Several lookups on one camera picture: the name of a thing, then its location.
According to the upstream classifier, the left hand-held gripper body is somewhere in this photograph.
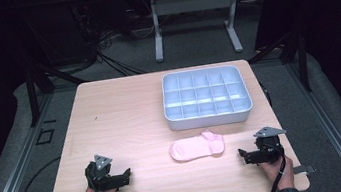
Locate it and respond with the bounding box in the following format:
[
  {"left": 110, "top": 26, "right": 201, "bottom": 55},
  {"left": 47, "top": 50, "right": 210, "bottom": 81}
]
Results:
[{"left": 82, "top": 150, "right": 131, "bottom": 192}]

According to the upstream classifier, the bundle of black cables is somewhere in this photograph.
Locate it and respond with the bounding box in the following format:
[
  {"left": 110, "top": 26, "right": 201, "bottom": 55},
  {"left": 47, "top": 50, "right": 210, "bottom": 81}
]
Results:
[{"left": 69, "top": 0, "right": 148, "bottom": 84}]

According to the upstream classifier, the person's right hand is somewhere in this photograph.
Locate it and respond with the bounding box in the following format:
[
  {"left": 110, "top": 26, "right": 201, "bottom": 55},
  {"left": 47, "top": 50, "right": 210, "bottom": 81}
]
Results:
[{"left": 257, "top": 154, "right": 298, "bottom": 192}]

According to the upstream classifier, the grey metal table bracket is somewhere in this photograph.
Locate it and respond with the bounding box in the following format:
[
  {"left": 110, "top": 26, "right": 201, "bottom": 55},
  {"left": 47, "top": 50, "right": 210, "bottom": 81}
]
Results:
[{"left": 291, "top": 162, "right": 318, "bottom": 177}]

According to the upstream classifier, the white compartment tray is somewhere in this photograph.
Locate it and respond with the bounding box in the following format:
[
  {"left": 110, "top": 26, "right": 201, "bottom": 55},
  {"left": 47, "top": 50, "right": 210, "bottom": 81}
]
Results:
[{"left": 157, "top": 61, "right": 257, "bottom": 134}]

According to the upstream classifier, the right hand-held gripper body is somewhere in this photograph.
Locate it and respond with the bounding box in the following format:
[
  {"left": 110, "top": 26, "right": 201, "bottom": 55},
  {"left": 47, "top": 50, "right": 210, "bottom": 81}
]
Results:
[{"left": 243, "top": 123, "right": 292, "bottom": 168}]

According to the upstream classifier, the pink sock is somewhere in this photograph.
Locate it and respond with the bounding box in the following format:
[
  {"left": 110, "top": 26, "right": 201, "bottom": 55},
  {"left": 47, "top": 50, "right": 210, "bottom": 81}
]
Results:
[{"left": 167, "top": 127, "right": 227, "bottom": 165}]

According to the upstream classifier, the desk with white legs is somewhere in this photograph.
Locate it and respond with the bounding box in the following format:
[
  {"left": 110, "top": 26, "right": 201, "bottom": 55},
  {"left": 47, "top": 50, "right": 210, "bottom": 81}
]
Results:
[{"left": 127, "top": 0, "right": 284, "bottom": 67}]

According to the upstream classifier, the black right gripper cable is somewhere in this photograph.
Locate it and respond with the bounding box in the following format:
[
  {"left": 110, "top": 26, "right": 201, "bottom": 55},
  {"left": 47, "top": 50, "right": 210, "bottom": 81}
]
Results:
[{"left": 255, "top": 145, "right": 291, "bottom": 192}]

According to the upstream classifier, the black metal frame stand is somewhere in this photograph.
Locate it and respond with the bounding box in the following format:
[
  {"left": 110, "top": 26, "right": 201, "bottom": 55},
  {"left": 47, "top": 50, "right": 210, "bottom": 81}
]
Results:
[
  {"left": 20, "top": 52, "right": 93, "bottom": 129},
  {"left": 244, "top": 27, "right": 314, "bottom": 101}
]

